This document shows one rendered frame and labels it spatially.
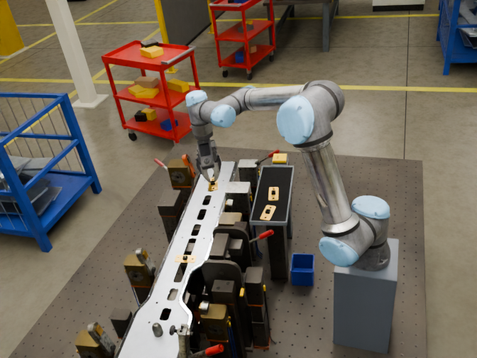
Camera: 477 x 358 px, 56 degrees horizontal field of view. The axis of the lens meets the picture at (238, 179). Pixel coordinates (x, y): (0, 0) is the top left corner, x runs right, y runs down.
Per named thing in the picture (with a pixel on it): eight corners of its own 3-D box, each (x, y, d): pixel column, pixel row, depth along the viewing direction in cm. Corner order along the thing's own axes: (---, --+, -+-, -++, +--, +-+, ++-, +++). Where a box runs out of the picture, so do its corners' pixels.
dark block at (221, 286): (230, 353, 174) (214, 279, 150) (247, 354, 172) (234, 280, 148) (227, 364, 170) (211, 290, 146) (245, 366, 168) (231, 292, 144)
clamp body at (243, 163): (247, 215, 241) (240, 159, 220) (269, 216, 238) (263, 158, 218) (245, 224, 235) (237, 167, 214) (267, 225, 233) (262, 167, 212)
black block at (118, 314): (127, 354, 179) (106, 307, 162) (150, 356, 177) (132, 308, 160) (122, 366, 175) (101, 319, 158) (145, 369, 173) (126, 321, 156)
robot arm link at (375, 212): (395, 231, 147) (398, 199, 140) (373, 254, 140) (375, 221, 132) (362, 217, 155) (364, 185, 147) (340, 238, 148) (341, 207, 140)
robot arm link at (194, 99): (195, 100, 150) (179, 95, 156) (201, 128, 156) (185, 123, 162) (212, 91, 154) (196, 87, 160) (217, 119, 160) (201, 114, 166)
